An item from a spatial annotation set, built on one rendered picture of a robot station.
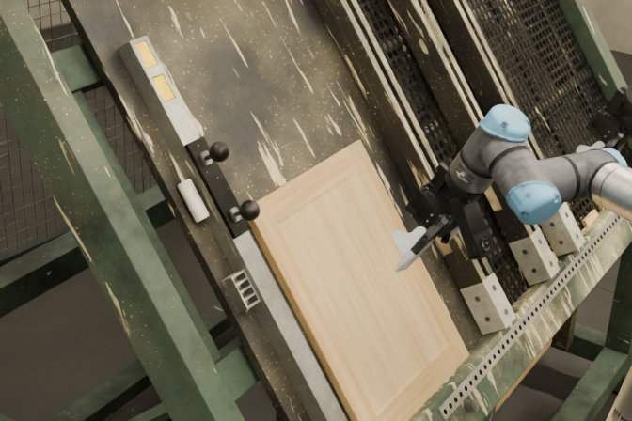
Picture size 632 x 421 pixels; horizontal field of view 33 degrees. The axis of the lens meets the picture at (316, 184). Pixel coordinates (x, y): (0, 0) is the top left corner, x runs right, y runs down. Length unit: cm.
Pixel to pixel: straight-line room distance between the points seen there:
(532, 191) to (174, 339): 66
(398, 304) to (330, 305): 22
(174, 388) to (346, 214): 62
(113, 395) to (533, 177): 216
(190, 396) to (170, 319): 14
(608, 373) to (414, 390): 159
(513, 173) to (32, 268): 172
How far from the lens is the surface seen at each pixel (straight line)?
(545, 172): 172
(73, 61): 204
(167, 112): 203
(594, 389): 376
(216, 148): 192
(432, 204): 185
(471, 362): 249
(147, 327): 190
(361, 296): 229
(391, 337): 233
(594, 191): 174
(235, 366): 206
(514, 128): 173
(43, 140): 190
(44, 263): 310
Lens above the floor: 230
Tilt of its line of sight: 25 degrees down
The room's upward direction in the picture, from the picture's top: 2 degrees clockwise
